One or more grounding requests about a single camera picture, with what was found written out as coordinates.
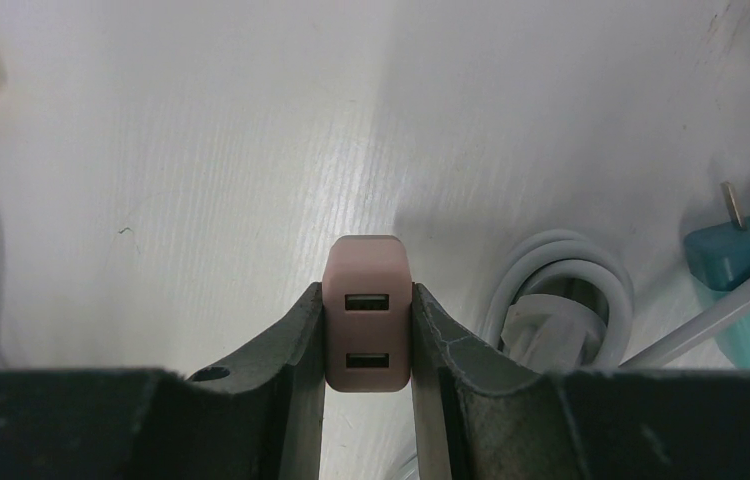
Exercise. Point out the pink USB charger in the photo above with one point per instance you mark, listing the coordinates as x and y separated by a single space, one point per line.
367 296

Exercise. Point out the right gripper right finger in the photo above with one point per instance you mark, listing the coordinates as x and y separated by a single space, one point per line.
479 415

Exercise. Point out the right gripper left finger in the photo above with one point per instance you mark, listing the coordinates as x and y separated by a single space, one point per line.
254 414

